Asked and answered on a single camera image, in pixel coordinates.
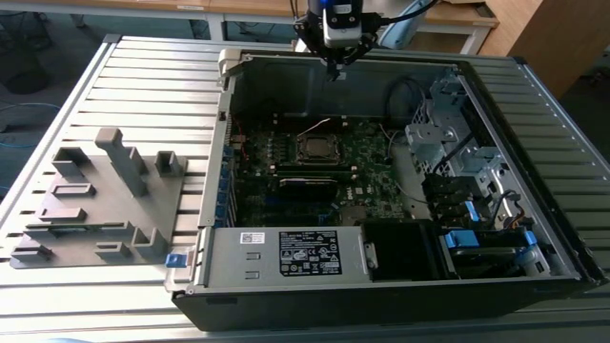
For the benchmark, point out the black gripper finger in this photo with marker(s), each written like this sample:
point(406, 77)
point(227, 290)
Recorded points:
point(307, 35)
point(369, 39)

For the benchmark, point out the CPU with silver top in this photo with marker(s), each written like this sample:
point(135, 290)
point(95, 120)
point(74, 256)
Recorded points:
point(319, 147)

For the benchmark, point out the metal CPU socket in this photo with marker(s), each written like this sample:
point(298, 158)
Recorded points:
point(319, 162)

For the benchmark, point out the black RAM slot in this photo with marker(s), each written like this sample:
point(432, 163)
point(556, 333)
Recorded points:
point(311, 167)
point(311, 163)
point(311, 171)

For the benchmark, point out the silver drive cage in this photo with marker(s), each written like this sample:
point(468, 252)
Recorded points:
point(424, 137)

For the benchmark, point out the green motherboard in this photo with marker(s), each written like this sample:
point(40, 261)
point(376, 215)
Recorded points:
point(381, 178)

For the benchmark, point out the wooden cabinet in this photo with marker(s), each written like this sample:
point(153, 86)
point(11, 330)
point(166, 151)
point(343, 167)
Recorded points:
point(562, 35)

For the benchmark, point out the narrow blue carrier clip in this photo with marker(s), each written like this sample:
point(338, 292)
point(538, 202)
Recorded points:
point(470, 211)
point(530, 238)

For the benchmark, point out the dark office chair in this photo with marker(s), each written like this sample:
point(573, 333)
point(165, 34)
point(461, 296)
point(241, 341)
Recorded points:
point(24, 71)

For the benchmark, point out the grey parts rack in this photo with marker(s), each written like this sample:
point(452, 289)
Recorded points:
point(119, 214)

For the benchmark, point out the silver power supply unit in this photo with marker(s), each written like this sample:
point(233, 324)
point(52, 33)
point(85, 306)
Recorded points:
point(229, 257)

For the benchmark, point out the black disk drive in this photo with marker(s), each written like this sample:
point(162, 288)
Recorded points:
point(481, 262)

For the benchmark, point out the blue case latch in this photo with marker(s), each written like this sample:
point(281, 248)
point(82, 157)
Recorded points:
point(175, 261)

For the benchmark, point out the black PC case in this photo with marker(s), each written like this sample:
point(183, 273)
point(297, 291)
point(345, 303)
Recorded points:
point(334, 311)

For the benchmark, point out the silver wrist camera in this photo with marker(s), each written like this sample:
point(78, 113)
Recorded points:
point(343, 32)

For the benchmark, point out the wooden desk white frame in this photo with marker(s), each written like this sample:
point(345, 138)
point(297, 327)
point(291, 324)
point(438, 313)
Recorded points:
point(119, 4)
point(457, 16)

